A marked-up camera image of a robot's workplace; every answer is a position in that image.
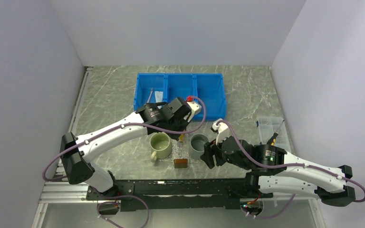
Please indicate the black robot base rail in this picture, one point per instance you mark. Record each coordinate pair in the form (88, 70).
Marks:
(226, 193)

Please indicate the white teal-capped toothpaste tube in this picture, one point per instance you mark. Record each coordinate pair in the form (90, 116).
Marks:
(158, 97)

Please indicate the blue middle storage bin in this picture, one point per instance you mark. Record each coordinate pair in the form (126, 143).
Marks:
(180, 85)

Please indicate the clear plastic parts box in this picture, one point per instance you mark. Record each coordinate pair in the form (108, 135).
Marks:
(268, 125)

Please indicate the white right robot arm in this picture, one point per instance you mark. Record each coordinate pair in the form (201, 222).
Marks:
(304, 178)

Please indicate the blue left storage bin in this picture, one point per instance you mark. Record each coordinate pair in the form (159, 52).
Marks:
(148, 85)

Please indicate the aluminium side rail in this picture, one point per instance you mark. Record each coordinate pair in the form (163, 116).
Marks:
(87, 70)

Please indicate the yellow toothpaste tube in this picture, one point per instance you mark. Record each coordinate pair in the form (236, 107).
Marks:
(181, 138)

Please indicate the blue right storage bin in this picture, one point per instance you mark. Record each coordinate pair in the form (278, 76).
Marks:
(210, 89)

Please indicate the grey ceramic mug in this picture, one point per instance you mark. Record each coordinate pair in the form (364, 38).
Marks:
(196, 145)

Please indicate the yellow black screwdriver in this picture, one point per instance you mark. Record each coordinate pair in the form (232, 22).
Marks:
(272, 140)

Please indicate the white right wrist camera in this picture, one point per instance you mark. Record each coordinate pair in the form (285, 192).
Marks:
(221, 129)

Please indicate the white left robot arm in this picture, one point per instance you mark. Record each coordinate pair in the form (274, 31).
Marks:
(82, 150)

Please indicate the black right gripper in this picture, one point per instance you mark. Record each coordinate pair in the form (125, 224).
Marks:
(210, 148)

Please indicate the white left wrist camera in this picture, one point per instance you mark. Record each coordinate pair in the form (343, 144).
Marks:
(195, 108)

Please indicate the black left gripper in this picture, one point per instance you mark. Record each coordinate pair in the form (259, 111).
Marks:
(185, 122)

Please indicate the cream ceramic mug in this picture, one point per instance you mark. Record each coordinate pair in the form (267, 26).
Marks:
(160, 145)

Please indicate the pink toothbrush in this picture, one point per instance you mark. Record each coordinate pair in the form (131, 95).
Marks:
(149, 100)

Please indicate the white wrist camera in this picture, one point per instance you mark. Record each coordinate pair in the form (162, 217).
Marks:
(195, 108)
(221, 129)

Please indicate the blue storage bin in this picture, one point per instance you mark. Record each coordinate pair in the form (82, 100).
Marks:
(148, 85)
(210, 89)
(180, 85)

